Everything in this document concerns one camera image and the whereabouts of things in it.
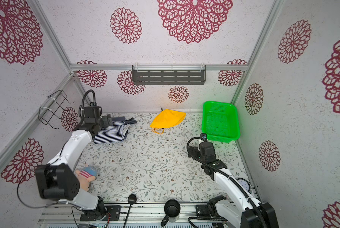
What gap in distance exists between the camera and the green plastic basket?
42.8 inches

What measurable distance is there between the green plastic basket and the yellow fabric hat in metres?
0.19

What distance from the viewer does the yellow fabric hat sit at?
3.68 ft
